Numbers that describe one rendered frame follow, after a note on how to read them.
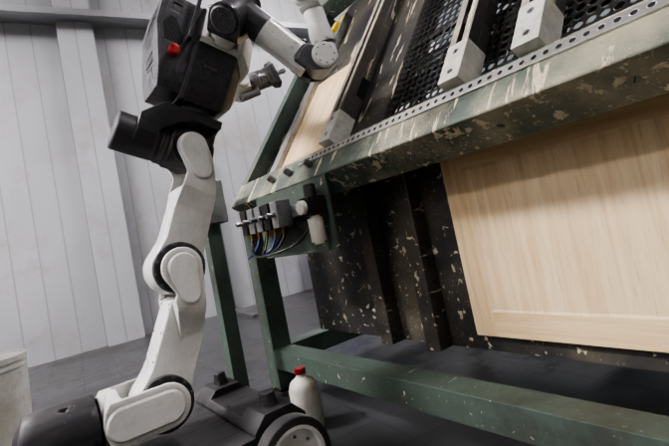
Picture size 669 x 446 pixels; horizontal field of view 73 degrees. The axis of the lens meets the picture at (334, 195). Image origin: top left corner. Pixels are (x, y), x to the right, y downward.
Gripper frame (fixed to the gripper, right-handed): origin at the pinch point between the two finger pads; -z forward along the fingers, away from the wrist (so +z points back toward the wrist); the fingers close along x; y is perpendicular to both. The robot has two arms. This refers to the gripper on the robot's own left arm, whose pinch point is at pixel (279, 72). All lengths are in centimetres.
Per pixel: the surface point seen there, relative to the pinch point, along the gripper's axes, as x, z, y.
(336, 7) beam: -21, -54, -1
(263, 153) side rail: 30.1, 24.0, -8.0
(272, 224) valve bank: 53, 61, 39
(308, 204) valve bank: 51, 57, 59
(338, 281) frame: 92, 37, 19
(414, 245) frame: 78, 38, 73
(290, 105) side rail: 14.9, -2.5, -8.1
